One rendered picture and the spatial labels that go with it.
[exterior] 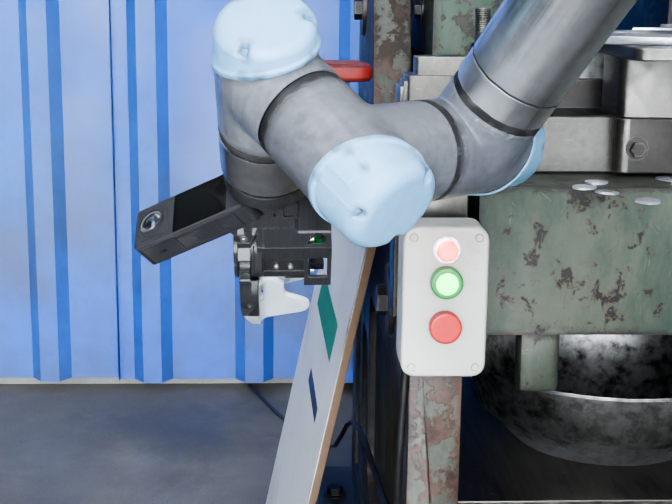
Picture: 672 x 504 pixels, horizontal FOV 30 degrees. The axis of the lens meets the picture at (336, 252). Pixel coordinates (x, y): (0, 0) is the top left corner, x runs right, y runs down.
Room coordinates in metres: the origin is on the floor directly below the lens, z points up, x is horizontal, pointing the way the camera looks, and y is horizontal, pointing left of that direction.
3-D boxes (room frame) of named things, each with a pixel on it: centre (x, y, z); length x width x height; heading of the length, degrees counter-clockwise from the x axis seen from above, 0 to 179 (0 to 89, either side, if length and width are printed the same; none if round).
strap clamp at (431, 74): (1.42, -0.15, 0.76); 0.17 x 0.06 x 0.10; 93
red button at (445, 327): (1.06, -0.10, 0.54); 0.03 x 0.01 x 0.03; 93
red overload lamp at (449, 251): (1.06, -0.10, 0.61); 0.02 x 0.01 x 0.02; 93
